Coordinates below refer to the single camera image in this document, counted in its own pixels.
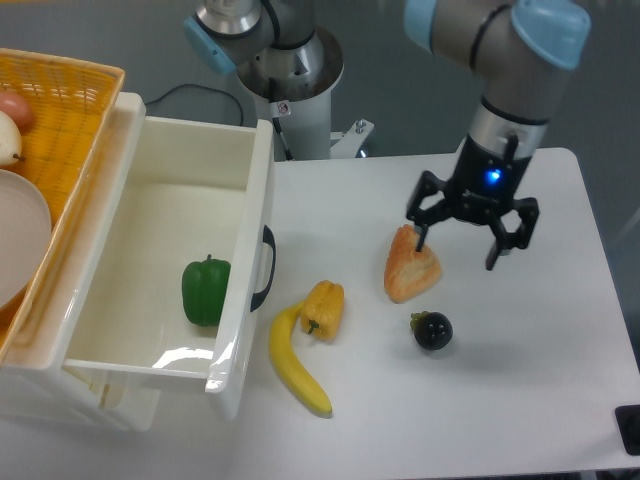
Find pink plate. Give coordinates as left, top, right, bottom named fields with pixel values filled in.
left=1, top=170, right=52, bottom=307

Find yellow banana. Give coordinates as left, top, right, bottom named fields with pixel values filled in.
left=268, top=301, right=333, bottom=418

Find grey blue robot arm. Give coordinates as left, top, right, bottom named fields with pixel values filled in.
left=183, top=1, right=591, bottom=267

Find white drawer cabinet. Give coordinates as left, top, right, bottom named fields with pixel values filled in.
left=0, top=91, right=162, bottom=433

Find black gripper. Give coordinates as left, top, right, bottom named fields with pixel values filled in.
left=404, top=132, right=541, bottom=272

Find green bell pepper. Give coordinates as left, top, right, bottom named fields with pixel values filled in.
left=181, top=255, right=231, bottom=327

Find pale pear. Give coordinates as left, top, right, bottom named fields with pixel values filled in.
left=0, top=112, right=25, bottom=167

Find red apple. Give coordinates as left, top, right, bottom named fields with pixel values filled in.
left=0, top=91, right=36, bottom=134

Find triangular bread pastry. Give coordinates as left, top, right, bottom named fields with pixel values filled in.
left=384, top=224, right=443, bottom=303

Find open white upper drawer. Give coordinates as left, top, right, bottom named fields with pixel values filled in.
left=66, top=117, right=276, bottom=420

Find yellow bell pepper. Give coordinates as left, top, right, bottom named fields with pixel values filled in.
left=300, top=280, right=345, bottom=341

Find orange woven basket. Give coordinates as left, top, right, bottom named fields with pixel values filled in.
left=1, top=48, right=125, bottom=357

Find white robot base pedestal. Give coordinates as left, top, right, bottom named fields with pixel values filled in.
left=237, top=27, right=374, bottom=161

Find dark purple mangosteen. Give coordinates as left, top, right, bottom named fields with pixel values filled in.
left=410, top=311, right=454, bottom=351

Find black object at table edge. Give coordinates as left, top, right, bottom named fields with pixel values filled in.
left=615, top=405, right=640, bottom=456

